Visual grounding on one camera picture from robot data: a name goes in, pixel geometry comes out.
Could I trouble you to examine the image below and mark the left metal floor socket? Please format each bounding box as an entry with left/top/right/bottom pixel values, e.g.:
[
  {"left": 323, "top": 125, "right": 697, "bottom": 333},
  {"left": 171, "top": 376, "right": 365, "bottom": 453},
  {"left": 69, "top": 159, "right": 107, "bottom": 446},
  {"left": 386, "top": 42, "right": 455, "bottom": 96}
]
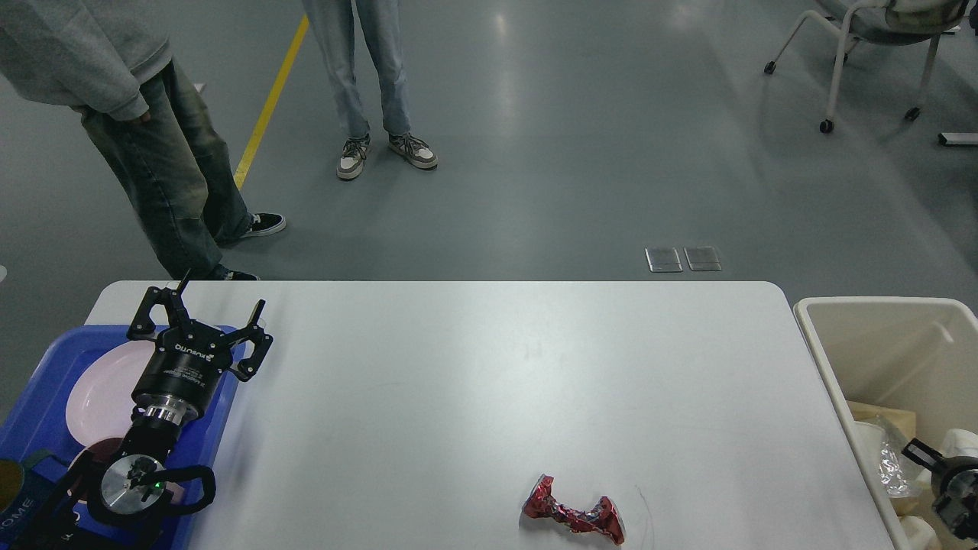
[{"left": 645, "top": 247, "right": 684, "bottom": 273}]

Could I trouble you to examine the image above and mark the white paper cup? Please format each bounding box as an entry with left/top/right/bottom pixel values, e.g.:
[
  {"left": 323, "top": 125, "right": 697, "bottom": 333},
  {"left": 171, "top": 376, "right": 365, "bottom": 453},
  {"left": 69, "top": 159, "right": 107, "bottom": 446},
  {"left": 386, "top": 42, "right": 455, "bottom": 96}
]
[{"left": 853, "top": 421, "right": 887, "bottom": 497}]

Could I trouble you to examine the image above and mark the white bar on floor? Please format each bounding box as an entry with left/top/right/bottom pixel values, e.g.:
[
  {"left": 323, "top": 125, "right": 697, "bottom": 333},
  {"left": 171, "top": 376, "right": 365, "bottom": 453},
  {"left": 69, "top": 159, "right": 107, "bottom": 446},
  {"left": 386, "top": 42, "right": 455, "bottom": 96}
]
[{"left": 938, "top": 132, "right": 978, "bottom": 147}]

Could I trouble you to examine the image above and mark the person's far leg and shoe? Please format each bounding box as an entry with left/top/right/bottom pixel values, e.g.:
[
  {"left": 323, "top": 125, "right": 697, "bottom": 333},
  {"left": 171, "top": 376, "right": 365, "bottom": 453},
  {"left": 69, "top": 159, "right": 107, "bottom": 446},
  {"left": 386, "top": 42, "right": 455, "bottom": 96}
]
[{"left": 153, "top": 62, "right": 287, "bottom": 246}]

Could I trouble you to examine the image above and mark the patterned paper cup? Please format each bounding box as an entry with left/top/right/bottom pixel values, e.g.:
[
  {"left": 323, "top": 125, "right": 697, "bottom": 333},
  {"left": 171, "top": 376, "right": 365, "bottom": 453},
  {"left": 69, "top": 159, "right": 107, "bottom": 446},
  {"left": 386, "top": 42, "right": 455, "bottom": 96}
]
[{"left": 914, "top": 429, "right": 977, "bottom": 490}]

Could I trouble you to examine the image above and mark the dark blue mug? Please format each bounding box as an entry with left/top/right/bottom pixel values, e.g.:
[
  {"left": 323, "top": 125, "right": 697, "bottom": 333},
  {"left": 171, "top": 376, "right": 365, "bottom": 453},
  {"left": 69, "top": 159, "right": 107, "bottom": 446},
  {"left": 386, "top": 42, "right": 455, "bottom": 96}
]
[{"left": 1, "top": 449, "right": 70, "bottom": 548}]

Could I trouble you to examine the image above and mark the metal floor socket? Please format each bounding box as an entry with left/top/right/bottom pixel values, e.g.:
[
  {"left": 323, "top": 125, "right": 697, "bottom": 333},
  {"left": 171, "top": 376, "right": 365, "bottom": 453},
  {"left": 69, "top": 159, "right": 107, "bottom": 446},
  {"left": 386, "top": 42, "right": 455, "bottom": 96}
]
[
  {"left": 645, "top": 247, "right": 684, "bottom": 273},
  {"left": 684, "top": 246, "right": 723, "bottom": 272}
]

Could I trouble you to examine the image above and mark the aluminium foil tray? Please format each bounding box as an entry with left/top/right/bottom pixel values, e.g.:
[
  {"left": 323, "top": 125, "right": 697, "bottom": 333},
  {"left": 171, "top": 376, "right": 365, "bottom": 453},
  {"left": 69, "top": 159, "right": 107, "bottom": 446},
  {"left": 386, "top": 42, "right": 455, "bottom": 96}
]
[{"left": 874, "top": 416, "right": 916, "bottom": 498}]

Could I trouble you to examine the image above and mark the pink plate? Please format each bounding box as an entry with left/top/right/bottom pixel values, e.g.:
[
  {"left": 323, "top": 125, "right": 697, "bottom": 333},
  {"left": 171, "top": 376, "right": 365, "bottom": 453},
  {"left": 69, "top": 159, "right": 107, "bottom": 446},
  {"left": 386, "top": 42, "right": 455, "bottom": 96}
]
[{"left": 64, "top": 341, "right": 156, "bottom": 447}]

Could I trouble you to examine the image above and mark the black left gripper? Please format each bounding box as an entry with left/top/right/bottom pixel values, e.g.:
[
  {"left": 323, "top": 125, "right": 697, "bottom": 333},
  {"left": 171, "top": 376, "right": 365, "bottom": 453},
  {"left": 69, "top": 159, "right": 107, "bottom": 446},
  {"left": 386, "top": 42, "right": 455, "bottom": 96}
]
[{"left": 126, "top": 267, "right": 274, "bottom": 425}]

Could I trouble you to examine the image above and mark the red foil wrapper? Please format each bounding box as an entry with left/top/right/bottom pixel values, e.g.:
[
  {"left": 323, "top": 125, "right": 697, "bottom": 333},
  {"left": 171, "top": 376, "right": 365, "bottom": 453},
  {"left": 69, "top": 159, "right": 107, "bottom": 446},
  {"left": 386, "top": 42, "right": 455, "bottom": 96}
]
[{"left": 521, "top": 474, "right": 626, "bottom": 546}]

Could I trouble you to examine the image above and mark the person's near leg and shoe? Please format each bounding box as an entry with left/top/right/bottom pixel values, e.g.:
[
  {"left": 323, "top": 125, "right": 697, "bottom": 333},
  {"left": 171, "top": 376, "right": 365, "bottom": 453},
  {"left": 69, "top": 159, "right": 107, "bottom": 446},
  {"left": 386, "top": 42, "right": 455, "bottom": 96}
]
[{"left": 78, "top": 76, "right": 229, "bottom": 280}]

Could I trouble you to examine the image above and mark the person's leg and shoe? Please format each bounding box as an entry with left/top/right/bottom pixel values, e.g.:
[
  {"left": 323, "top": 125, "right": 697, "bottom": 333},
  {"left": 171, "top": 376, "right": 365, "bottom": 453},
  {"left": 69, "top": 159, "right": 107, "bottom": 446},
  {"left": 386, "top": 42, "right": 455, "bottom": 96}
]
[
  {"left": 78, "top": 76, "right": 229, "bottom": 280},
  {"left": 153, "top": 62, "right": 287, "bottom": 246}
]

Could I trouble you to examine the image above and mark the grey hoodie torso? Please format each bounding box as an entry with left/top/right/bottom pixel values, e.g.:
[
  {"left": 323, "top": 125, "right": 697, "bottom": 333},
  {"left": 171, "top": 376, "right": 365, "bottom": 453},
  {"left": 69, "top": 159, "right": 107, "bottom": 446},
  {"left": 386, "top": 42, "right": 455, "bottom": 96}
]
[{"left": 1, "top": 1, "right": 173, "bottom": 121}]

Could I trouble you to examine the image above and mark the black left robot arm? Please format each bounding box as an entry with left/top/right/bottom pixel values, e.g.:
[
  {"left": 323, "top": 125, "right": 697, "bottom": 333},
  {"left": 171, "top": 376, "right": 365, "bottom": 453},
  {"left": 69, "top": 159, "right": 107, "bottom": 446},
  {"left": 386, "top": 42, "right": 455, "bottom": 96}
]
[{"left": 2, "top": 280, "right": 273, "bottom": 549}]

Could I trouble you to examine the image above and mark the white office chair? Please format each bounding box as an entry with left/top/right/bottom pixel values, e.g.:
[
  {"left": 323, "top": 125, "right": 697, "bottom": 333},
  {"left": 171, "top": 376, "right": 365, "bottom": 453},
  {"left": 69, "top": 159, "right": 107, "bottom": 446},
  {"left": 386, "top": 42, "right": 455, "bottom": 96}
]
[{"left": 763, "top": 1, "right": 969, "bottom": 134}]

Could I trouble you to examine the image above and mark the brown paper bag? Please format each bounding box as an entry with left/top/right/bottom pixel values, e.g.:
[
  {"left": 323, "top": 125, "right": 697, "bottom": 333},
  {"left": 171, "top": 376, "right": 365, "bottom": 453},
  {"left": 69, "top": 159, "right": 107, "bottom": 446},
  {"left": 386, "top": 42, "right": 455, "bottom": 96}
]
[{"left": 847, "top": 401, "right": 922, "bottom": 516}]

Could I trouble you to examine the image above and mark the person's leg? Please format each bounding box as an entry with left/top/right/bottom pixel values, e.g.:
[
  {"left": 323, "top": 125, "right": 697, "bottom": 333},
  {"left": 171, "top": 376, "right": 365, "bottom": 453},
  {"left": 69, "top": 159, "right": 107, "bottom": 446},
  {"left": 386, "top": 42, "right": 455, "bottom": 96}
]
[
  {"left": 355, "top": 1, "right": 438, "bottom": 170},
  {"left": 303, "top": 1, "right": 371, "bottom": 180}
]

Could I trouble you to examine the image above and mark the right metal floor socket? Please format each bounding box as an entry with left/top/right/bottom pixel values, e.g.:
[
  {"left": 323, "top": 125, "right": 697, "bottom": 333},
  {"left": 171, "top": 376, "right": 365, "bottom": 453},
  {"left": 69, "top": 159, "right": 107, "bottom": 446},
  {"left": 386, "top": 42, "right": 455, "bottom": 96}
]
[{"left": 684, "top": 246, "right": 723, "bottom": 272}]

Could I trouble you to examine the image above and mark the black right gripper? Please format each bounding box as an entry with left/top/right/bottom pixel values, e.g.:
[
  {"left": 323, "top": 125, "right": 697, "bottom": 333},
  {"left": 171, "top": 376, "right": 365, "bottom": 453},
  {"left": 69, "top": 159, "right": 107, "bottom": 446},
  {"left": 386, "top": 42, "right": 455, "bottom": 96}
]
[{"left": 902, "top": 438, "right": 977, "bottom": 539}]

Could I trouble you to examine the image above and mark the beige plastic bin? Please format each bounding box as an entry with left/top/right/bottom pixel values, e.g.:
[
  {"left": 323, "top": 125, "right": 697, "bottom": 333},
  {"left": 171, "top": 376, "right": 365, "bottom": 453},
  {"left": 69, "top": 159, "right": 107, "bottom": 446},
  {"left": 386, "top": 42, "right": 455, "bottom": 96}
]
[{"left": 794, "top": 296, "right": 977, "bottom": 549}]

